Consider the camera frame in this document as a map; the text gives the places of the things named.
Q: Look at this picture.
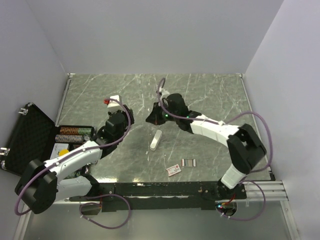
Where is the red white staple box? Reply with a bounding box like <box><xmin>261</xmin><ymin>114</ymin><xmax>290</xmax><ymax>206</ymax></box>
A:
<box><xmin>166</xmin><ymin>164</ymin><xmax>182</xmax><ymax>177</ymax></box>

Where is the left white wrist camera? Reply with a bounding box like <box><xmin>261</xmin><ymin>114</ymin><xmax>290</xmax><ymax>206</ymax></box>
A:
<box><xmin>103</xmin><ymin>95</ymin><xmax>123</xmax><ymax>113</ymax></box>

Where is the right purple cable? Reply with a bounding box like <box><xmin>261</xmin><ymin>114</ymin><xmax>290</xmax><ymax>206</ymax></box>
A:
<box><xmin>155</xmin><ymin>77</ymin><xmax>273</xmax><ymax>222</ymax></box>

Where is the black poker chip case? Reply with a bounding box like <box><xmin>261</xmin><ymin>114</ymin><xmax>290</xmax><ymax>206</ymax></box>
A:
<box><xmin>0</xmin><ymin>102</ymin><xmax>96</xmax><ymax>176</ymax></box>

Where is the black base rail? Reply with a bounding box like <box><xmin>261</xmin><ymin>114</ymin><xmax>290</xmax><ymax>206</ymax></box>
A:
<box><xmin>69</xmin><ymin>181</ymin><xmax>247</xmax><ymax>212</ymax></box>

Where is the white stapler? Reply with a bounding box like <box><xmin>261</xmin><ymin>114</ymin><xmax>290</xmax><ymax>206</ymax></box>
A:
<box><xmin>149</xmin><ymin>130</ymin><xmax>163</xmax><ymax>151</ymax></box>

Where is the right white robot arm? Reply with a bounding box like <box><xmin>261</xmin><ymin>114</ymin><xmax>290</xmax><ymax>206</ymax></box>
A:
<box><xmin>145</xmin><ymin>93</ymin><xmax>267</xmax><ymax>199</ymax></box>

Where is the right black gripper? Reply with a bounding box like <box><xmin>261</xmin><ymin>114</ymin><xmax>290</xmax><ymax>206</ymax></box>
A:
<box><xmin>145</xmin><ymin>101</ymin><xmax>179</xmax><ymax>127</ymax></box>

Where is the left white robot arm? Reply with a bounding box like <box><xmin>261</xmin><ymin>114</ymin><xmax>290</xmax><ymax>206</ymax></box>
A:
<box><xmin>14</xmin><ymin>99</ymin><xmax>135</xmax><ymax>216</ymax></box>

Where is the staple box tray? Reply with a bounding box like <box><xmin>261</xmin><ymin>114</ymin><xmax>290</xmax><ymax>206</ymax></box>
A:
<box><xmin>181</xmin><ymin>158</ymin><xmax>197</xmax><ymax>167</ymax></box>

